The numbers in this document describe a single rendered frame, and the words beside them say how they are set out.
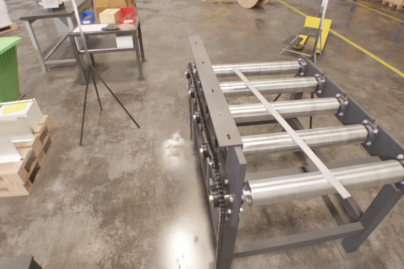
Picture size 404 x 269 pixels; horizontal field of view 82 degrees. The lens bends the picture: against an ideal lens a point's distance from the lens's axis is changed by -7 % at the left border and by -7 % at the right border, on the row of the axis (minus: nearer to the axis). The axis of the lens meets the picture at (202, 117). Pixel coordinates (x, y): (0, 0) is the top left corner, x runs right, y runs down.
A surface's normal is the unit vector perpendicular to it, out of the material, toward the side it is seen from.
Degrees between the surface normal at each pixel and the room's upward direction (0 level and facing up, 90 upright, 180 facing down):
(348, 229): 0
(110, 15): 90
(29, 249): 0
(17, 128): 90
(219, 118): 0
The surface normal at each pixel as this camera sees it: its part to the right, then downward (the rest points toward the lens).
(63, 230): 0.00, -0.79
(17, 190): 0.14, 0.60
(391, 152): -0.99, 0.09
